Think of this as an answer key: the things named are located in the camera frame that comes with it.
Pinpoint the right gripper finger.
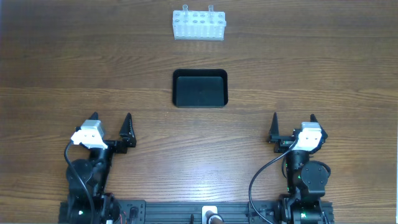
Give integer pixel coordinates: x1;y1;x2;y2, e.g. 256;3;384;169
310;114;328;147
269;112;282;144

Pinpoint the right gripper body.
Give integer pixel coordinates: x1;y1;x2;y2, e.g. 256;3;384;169
273;135;297;153

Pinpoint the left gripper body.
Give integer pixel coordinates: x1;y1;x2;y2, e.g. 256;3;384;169
106;139;129;154

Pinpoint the black tray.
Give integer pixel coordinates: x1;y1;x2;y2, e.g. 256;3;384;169
172;68;229;109

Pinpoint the white test tube rack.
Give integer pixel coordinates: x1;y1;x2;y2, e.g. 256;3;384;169
172;10;227;42

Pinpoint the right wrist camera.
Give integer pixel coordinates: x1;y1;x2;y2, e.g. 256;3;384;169
292;121;323;152

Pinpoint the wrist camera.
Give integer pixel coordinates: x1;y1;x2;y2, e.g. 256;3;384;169
70;119;109;150
292;121;323;152

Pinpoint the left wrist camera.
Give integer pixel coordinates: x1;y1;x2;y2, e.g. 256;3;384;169
70;119;109;150

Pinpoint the mounting rail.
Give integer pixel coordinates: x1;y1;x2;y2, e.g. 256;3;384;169
58;199;335;224

